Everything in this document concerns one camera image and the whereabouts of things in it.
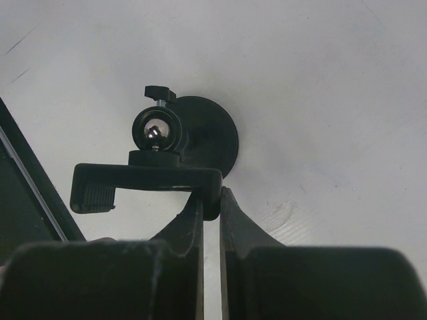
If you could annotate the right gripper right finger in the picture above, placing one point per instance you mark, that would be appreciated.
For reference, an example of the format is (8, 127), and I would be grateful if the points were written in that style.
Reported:
(262, 278)

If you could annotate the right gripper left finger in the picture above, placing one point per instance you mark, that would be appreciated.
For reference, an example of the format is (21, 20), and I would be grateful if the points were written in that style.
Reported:
(161, 278)

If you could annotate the black phone stand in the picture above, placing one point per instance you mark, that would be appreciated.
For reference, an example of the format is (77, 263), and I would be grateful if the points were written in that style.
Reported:
(186, 144)

